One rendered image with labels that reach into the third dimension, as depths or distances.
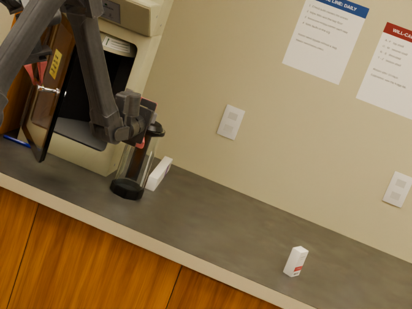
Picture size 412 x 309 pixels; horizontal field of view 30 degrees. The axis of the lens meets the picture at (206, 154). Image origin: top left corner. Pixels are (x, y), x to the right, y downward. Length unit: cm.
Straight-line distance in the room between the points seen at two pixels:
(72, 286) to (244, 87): 94
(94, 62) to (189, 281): 68
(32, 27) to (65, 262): 80
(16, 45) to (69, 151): 81
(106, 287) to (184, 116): 80
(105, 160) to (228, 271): 59
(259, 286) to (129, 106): 59
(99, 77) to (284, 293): 76
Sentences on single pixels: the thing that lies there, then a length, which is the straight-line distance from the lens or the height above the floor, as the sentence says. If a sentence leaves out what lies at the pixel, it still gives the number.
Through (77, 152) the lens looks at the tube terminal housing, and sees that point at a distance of 248.
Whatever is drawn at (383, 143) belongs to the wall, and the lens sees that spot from 272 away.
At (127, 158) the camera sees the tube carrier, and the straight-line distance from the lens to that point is 231.
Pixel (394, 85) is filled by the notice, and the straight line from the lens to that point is 269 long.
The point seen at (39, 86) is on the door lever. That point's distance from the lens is 221.
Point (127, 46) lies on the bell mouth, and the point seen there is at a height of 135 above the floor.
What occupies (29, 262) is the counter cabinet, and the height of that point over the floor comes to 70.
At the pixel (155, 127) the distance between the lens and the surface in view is 228.
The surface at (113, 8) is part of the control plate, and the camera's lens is 230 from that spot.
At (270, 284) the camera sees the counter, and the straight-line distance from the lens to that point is 213.
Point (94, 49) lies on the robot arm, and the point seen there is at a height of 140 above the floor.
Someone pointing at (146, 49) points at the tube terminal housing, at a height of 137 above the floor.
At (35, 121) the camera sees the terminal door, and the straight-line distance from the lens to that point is 237.
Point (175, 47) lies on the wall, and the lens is 277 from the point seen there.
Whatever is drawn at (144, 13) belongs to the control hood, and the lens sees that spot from 225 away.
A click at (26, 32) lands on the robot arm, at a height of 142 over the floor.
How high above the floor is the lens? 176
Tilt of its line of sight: 16 degrees down
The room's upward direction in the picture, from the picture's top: 20 degrees clockwise
